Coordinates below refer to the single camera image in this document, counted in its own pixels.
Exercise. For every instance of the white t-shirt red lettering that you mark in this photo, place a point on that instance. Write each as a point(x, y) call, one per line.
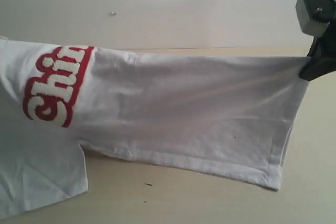
point(222, 115)

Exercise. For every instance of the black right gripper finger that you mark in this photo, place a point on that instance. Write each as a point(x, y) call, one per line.
point(317, 67)
point(324, 46)

